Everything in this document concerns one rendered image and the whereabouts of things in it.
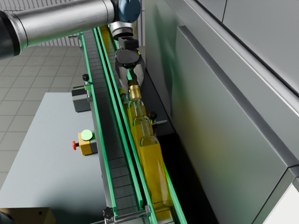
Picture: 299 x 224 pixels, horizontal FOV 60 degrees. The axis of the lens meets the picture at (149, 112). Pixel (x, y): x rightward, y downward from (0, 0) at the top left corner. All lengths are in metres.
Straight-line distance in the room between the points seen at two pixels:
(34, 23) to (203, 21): 0.36
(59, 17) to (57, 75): 2.34
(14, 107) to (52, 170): 1.65
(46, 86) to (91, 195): 1.98
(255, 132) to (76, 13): 0.48
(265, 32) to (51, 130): 1.03
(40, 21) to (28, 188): 0.68
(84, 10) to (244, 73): 0.41
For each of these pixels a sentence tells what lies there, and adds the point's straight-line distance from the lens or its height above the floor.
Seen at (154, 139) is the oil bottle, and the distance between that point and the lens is 0.77.
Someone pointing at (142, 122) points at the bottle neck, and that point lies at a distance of 0.78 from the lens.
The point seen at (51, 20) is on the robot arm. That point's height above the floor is 1.38.
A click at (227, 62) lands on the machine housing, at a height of 1.36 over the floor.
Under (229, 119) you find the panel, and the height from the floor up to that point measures 1.27.
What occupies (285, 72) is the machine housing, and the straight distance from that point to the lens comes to 0.44.
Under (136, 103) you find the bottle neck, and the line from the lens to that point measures 0.83.
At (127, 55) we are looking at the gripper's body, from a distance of 0.87.
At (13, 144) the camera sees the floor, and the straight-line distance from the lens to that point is 2.38.
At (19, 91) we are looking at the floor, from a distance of 2.90.
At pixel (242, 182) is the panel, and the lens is 0.56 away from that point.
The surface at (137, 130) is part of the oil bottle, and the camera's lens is 0.81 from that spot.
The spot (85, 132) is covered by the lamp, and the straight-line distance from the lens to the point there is 1.08.
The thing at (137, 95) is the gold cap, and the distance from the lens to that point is 0.84.
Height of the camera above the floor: 1.63
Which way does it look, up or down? 44 degrees down
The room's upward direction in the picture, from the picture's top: straight up
